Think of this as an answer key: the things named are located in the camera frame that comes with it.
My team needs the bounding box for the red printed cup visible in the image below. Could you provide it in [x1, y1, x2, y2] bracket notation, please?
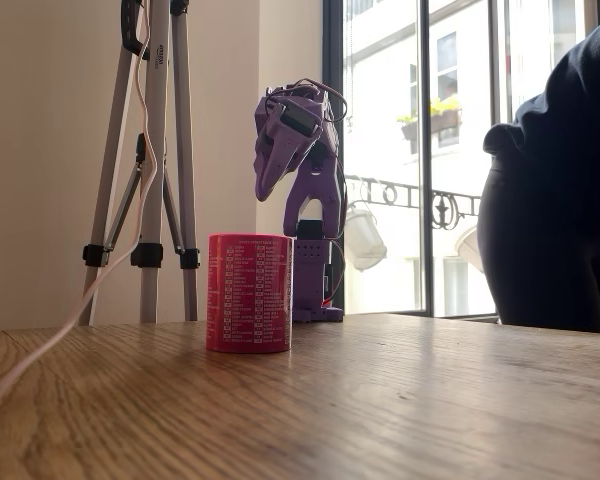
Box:
[205, 232, 295, 355]

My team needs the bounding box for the black balcony railing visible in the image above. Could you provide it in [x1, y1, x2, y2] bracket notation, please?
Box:
[344, 173, 483, 232]

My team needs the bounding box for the dark window frame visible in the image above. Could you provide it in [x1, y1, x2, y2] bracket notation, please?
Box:
[321, 0, 512, 322]

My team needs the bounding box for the multicolour servo wire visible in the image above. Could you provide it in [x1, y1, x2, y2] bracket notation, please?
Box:
[269, 77, 350, 126]

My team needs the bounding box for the silver camera tripod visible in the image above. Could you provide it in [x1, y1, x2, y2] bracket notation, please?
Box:
[78, 0, 202, 327]

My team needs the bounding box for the white cable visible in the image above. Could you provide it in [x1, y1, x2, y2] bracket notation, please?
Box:
[0, 0, 160, 426]

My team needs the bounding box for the flower box with plants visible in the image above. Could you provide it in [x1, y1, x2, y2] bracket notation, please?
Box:
[396, 96, 464, 142]

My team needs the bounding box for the person's body in dark clothes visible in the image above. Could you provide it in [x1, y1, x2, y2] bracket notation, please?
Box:
[476, 12, 600, 336]

